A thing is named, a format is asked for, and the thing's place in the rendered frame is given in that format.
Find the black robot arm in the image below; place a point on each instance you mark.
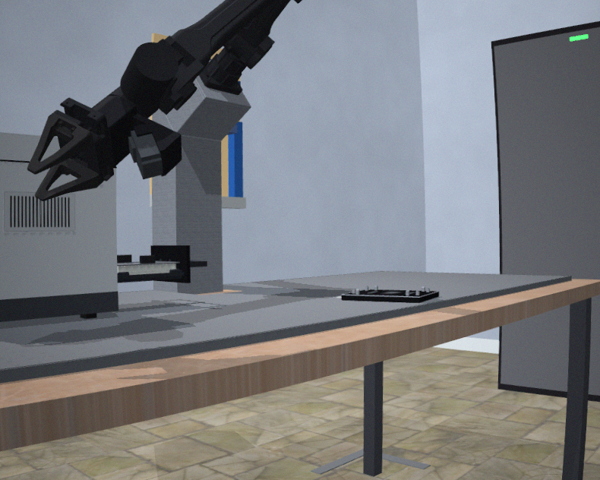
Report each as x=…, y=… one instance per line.
x=155, y=148

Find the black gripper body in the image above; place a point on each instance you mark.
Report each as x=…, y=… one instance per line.
x=98, y=158

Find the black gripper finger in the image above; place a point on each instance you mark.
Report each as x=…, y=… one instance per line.
x=86, y=179
x=79, y=139

